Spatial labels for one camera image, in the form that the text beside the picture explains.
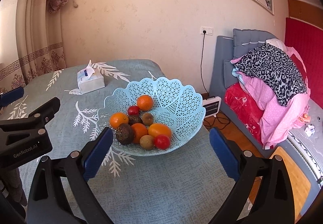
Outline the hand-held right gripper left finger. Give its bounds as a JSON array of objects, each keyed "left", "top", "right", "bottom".
[{"left": 26, "top": 127, "right": 114, "bottom": 224}]

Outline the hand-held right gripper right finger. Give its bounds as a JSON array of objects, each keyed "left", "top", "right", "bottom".
[{"left": 209, "top": 127, "right": 296, "bottom": 224}]

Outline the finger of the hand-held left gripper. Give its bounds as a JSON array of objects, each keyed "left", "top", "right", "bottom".
[
  {"left": 0, "top": 87, "right": 25, "bottom": 108},
  {"left": 0, "top": 97, "right": 61, "bottom": 147}
]

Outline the large dark passion fruit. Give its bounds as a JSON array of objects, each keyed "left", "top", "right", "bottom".
[{"left": 115, "top": 123, "right": 134, "bottom": 145}]

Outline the round orange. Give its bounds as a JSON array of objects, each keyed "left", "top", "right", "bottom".
[
  {"left": 110, "top": 112, "right": 129, "bottom": 129},
  {"left": 131, "top": 123, "right": 149, "bottom": 144},
  {"left": 137, "top": 95, "right": 154, "bottom": 111}
]

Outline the brown longan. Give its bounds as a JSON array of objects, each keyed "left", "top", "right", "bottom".
[{"left": 139, "top": 135, "right": 155, "bottom": 150}]

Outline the small dark passion fruit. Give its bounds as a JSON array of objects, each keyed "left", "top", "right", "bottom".
[{"left": 128, "top": 114, "right": 143, "bottom": 126}]

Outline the red cherry tomato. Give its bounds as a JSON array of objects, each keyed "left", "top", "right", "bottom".
[
  {"left": 127, "top": 105, "right": 141, "bottom": 116},
  {"left": 154, "top": 134, "right": 171, "bottom": 150}
]

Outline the brown kiwi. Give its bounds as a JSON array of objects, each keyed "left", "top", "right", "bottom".
[{"left": 142, "top": 113, "right": 154, "bottom": 126}]

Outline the oval orange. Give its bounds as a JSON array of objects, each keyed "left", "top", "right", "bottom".
[{"left": 148, "top": 123, "right": 172, "bottom": 140}]

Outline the light blue plastic basket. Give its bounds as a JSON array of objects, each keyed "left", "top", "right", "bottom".
[{"left": 97, "top": 76, "right": 206, "bottom": 156}]

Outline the white electric heater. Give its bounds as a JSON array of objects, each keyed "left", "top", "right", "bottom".
[{"left": 202, "top": 97, "right": 222, "bottom": 119}]

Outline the white tissue pack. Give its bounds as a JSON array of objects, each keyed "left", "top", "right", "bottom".
[{"left": 77, "top": 60, "right": 105, "bottom": 95}]

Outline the red floral blanket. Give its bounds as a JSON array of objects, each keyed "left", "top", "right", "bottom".
[{"left": 224, "top": 83, "right": 274, "bottom": 149}]

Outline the beige patterned curtain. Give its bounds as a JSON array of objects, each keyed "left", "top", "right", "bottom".
[{"left": 0, "top": 0, "right": 79, "bottom": 94}]

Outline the pile of blankets and clothes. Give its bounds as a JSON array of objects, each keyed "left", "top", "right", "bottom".
[{"left": 231, "top": 46, "right": 311, "bottom": 149}]

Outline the wooden stool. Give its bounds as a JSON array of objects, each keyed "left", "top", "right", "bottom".
[{"left": 270, "top": 146, "right": 312, "bottom": 222}]

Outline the small grey cushion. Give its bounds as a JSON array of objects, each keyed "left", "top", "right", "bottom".
[{"left": 223, "top": 60, "right": 239, "bottom": 88}]

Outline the grey bed mat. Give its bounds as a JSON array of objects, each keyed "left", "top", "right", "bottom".
[{"left": 288, "top": 100, "right": 323, "bottom": 182}]

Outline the blue-grey bed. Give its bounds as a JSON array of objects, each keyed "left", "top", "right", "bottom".
[{"left": 209, "top": 35, "right": 323, "bottom": 189}]

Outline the leopard print blanket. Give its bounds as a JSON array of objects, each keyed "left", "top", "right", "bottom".
[{"left": 231, "top": 44, "right": 307, "bottom": 107}]

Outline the large grey cushion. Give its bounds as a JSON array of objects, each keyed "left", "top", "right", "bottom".
[{"left": 232, "top": 28, "right": 278, "bottom": 59}]

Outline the white pillow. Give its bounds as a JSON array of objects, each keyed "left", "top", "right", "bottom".
[{"left": 265, "top": 38, "right": 287, "bottom": 51}]

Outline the wooden overhead cabinet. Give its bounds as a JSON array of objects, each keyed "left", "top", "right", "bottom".
[{"left": 287, "top": 0, "right": 323, "bottom": 26}]

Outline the black floor cable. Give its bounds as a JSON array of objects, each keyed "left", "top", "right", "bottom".
[{"left": 204, "top": 110, "right": 232, "bottom": 129}]

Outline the black power cable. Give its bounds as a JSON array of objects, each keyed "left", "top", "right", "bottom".
[{"left": 200, "top": 32, "right": 210, "bottom": 94}]

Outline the red wall panel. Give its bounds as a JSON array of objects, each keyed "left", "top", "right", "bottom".
[{"left": 285, "top": 17, "right": 323, "bottom": 109}]

